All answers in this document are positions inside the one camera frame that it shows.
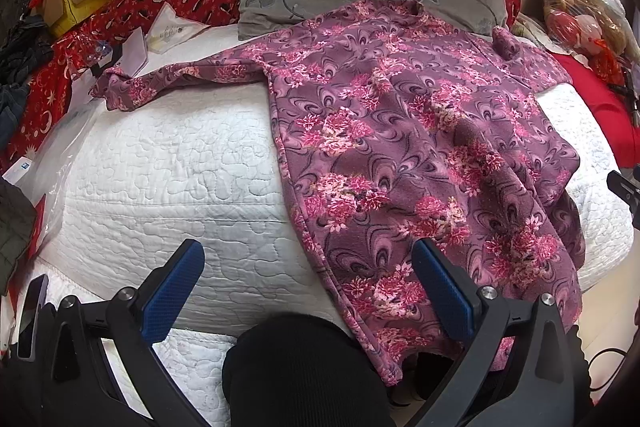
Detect purple floral garment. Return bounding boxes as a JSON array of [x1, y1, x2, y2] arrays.
[[94, 0, 585, 385]]

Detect red cloth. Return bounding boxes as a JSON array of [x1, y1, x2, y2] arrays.
[[552, 53, 640, 169]]

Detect black knee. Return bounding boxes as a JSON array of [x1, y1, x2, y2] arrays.
[[222, 313, 395, 427]]

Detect white quilted mattress cover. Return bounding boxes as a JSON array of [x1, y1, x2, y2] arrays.
[[34, 27, 634, 417]]

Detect doll in plastic bag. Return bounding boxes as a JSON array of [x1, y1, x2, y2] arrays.
[[542, 0, 639, 63]]

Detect white paper sheets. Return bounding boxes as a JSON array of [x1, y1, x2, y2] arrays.
[[115, 2, 209, 76]]

